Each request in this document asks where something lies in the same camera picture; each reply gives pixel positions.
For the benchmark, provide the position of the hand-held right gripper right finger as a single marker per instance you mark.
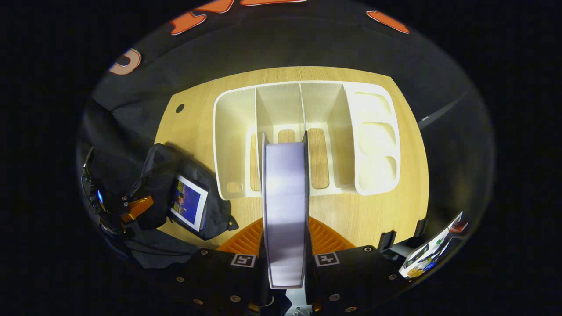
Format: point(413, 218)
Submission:
point(351, 281)

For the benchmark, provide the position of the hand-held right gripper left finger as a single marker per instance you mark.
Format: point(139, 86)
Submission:
point(219, 281)

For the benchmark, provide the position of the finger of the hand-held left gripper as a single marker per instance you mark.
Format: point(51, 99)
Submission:
point(138, 210)

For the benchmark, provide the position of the black schoolbag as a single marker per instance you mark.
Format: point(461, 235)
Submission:
point(162, 175)

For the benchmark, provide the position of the blue cover book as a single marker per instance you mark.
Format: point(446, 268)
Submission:
point(189, 202)

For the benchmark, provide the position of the grey portrait cover book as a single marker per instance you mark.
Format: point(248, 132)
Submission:
point(285, 197)

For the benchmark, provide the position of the white plastic bookshelf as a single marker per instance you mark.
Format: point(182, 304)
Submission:
point(377, 145)

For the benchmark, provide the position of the cluttered white background desk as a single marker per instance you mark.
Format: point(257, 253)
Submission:
point(430, 254)

